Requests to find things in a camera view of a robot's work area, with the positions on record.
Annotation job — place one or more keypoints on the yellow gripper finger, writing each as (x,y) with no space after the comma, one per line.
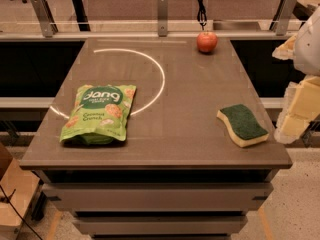
(285,50)
(301,106)

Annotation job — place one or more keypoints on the red apple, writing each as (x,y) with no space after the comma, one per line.
(206,42)

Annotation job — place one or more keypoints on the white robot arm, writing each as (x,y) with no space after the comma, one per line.
(306,53)

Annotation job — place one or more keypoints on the green and yellow sponge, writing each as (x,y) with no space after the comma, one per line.
(242,126)

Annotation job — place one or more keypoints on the green snack bag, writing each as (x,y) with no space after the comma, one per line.
(99,115)

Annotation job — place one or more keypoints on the grey table drawer unit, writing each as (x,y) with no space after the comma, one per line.
(162,211)

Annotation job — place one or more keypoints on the black table leg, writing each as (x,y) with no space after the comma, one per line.
(81,15)

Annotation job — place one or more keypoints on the cardboard box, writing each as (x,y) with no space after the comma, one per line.
(17,190)

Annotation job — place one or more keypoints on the right metal rail bracket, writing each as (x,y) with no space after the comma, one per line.
(284,16)

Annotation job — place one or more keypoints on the metal rail bracket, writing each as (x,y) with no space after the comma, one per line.
(45,18)
(162,16)
(284,16)

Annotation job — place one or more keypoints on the middle metal rail bracket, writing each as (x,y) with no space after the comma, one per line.
(162,16)

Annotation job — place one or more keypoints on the left metal rail bracket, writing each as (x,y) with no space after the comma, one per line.
(45,18)

